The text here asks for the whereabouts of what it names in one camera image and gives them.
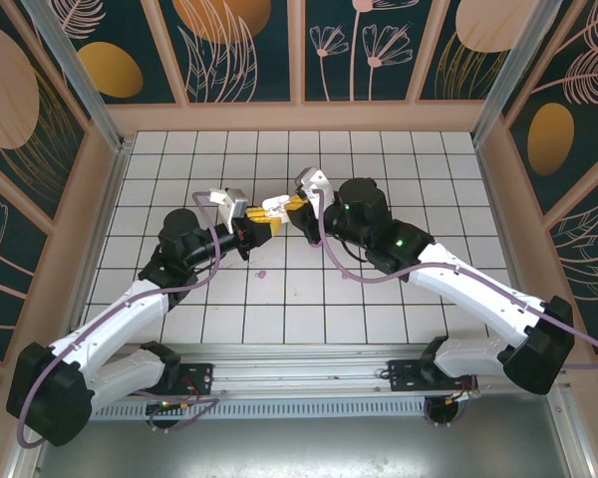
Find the steel sheet panel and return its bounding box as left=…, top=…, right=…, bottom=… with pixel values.
left=32, top=392, right=587, bottom=478

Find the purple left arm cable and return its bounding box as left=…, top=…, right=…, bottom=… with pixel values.
left=18, top=190, right=221, bottom=449

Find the aluminium side rail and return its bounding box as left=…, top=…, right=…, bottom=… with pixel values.
left=472, top=136, right=598, bottom=478
left=2, top=141, right=134, bottom=478

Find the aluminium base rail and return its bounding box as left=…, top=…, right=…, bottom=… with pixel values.
left=102, top=342, right=574, bottom=399

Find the red black wire bundle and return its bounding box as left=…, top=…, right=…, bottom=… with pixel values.
left=446, top=375, right=481, bottom=407
left=178, top=377, right=205, bottom=402

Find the slotted grey cable duct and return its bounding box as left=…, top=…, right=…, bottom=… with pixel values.
left=87, top=396, right=433, bottom=422

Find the aluminium frame post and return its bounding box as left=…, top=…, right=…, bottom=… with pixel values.
left=469, top=0, right=565, bottom=146
left=20, top=0, right=134, bottom=154

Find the black round cable port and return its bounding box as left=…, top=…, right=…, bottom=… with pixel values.
left=146, top=401, right=180, bottom=435
left=425, top=396, right=462, bottom=428

